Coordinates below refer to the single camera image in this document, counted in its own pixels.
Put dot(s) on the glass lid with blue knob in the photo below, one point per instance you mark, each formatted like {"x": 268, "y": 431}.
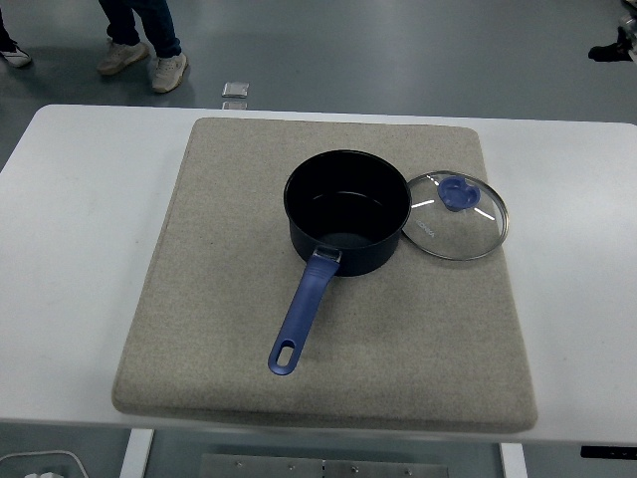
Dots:
{"x": 458, "y": 191}

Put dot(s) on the beige fabric mat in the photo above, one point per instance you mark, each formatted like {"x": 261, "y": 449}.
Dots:
{"x": 423, "y": 323}

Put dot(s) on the grey metal plate with screws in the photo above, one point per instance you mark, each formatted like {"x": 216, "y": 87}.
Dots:
{"x": 259, "y": 468}

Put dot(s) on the person's legs with beige shoes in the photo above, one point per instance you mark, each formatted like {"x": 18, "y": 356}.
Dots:
{"x": 166, "y": 30}

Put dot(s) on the white table leg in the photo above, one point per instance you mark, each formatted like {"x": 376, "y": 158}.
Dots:
{"x": 513, "y": 463}
{"x": 135, "y": 458}

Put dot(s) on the person's foot with white shoe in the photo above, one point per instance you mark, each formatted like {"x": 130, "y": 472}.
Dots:
{"x": 15, "y": 57}

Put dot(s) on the black table control panel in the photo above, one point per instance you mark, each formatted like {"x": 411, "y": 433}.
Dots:
{"x": 607, "y": 452}

